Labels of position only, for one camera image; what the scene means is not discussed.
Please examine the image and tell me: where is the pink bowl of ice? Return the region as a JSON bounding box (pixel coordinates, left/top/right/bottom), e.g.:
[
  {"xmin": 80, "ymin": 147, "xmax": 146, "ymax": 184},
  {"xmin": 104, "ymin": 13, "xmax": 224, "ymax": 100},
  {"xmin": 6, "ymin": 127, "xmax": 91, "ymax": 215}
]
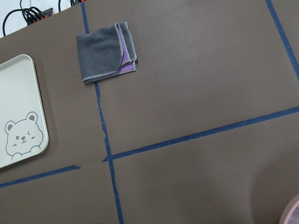
[{"xmin": 279, "ymin": 195, "xmax": 299, "ymax": 224}]

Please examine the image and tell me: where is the grey purple folded cloth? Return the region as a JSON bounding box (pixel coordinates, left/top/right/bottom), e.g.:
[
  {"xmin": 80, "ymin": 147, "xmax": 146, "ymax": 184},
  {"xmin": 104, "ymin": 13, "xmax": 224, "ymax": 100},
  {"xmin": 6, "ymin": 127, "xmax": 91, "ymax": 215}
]
[{"xmin": 76, "ymin": 22, "xmax": 137, "ymax": 83}]

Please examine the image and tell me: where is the cream bear tray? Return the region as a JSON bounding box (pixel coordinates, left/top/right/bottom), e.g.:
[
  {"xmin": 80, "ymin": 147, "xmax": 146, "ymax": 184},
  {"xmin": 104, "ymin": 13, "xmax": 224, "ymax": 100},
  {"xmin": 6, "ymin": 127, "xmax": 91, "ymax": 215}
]
[{"xmin": 0, "ymin": 54, "xmax": 49, "ymax": 168}]

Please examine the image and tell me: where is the black orange usb hub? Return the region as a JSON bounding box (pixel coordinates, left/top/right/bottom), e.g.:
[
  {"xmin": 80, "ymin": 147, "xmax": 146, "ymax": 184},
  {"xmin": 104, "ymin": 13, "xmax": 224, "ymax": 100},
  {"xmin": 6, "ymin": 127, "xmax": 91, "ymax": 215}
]
[{"xmin": 21, "ymin": 7, "xmax": 54, "ymax": 25}]

